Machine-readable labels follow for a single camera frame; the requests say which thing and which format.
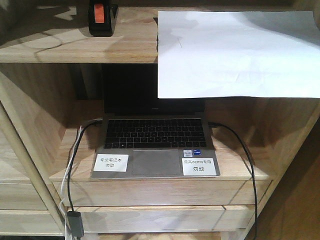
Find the white paper sheet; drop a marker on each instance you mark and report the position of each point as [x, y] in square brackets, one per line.
[230, 54]

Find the black stapler with orange label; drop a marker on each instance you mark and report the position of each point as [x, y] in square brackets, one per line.
[102, 18]

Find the grey open laptop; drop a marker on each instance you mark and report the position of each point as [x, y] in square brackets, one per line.
[155, 133]

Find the white label right on laptop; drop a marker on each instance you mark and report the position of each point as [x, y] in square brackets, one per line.
[198, 167]

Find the white label on laptop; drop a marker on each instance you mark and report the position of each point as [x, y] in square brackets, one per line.
[198, 167]
[111, 163]

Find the white label left on laptop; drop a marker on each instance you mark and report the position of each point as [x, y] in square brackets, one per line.
[111, 163]

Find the light wooden shelf unit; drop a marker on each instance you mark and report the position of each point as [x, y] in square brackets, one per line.
[43, 40]

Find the grey usb hub adapter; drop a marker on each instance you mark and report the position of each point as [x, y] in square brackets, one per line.
[75, 223]

